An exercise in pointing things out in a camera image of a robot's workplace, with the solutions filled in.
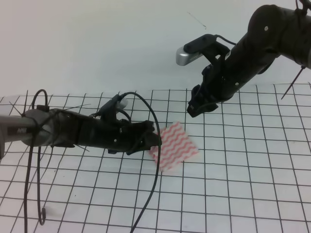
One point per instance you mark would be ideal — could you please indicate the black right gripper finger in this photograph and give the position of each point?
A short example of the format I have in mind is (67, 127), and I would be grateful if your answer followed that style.
(197, 106)

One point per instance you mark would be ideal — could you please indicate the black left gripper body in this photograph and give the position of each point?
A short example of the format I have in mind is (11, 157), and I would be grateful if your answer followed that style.
(115, 136)

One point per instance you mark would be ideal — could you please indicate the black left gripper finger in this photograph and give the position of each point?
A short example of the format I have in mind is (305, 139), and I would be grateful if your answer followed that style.
(144, 142)
(145, 126)

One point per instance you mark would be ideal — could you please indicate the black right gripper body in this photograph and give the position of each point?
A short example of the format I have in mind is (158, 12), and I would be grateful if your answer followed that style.
(231, 72)

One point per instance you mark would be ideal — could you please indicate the pink wavy striped towel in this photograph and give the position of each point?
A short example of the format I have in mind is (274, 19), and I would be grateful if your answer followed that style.
(175, 148)

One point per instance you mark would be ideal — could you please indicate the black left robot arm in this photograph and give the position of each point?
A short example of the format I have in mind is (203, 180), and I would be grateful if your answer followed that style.
(43, 126)

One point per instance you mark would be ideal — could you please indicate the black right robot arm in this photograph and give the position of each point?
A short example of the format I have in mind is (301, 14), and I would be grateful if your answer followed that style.
(272, 32)

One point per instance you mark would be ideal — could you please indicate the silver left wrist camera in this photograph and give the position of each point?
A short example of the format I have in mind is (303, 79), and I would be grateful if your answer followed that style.
(109, 110)

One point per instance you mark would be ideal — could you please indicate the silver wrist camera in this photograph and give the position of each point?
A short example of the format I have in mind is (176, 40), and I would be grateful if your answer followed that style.
(109, 110)
(206, 45)

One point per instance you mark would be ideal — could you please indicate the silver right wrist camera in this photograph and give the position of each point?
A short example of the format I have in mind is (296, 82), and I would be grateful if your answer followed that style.
(206, 45)

